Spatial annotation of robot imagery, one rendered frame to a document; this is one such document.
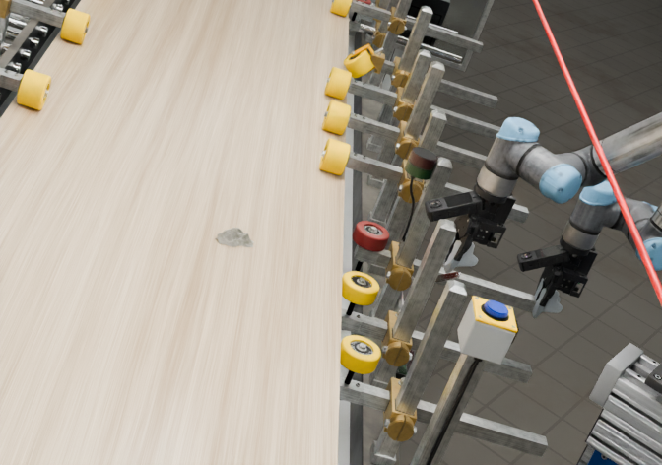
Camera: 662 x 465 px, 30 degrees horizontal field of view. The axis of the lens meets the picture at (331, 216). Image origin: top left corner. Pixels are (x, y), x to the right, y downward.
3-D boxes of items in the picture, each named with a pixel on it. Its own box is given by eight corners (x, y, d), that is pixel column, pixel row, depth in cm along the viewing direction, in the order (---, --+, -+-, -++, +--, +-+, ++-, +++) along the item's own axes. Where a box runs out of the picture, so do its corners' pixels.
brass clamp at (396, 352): (405, 335, 268) (413, 316, 265) (407, 370, 256) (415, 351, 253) (377, 327, 267) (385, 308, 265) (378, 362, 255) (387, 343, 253)
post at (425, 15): (377, 152, 377) (432, 7, 356) (377, 156, 374) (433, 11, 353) (366, 148, 376) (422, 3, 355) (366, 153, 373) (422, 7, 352)
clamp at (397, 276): (404, 264, 288) (412, 246, 286) (406, 294, 276) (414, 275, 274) (381, 257, 288) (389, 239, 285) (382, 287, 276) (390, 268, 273)
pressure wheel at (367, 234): (373, 266, 288) (390, 225, 283) (373, 283, 280) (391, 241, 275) (341, 256, 287) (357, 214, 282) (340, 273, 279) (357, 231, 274)
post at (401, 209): (378, 279, 311) (447, 111, 290) (378, 286, 308) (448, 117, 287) (365, 275, 310) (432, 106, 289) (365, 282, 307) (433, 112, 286)
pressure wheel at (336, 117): (353, 99, 320) (348, 124, 315) (345, 117, 326) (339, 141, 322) (331, 93, 319) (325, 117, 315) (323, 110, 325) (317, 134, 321)
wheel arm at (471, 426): (538, 450, 246) (546, 433, 244) (540, 461, 243) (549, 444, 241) (331, 390, 240) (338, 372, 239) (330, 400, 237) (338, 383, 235)
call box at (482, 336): (495, 345, 202) (513, 306, 198) (498, 369, 195) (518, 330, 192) (454, 333, 201) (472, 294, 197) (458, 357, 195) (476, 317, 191)
